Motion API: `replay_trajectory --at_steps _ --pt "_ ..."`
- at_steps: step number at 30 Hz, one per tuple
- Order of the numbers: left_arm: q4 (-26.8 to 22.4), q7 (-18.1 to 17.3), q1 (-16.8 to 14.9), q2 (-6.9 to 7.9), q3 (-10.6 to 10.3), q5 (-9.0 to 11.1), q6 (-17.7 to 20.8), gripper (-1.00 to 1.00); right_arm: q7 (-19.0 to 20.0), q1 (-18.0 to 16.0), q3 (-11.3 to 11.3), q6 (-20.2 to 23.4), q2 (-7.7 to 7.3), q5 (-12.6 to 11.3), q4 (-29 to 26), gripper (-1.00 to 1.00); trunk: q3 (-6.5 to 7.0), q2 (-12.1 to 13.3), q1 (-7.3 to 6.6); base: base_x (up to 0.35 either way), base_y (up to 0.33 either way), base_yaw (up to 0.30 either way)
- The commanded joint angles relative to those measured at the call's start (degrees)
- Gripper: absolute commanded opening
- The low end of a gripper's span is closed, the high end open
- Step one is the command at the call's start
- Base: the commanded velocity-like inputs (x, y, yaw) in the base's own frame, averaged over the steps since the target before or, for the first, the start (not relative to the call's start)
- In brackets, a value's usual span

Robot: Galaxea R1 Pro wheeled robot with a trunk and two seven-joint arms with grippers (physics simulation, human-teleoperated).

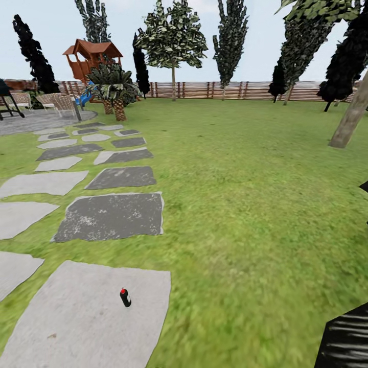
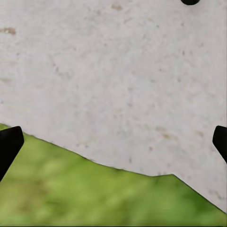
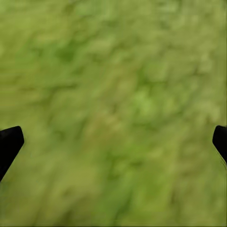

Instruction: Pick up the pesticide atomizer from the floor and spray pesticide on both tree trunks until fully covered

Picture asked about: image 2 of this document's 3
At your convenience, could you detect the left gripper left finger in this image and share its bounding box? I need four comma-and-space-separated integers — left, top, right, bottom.
0, 126, 24, 181

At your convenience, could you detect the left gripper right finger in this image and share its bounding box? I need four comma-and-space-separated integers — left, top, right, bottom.
212, 125, 227, 162

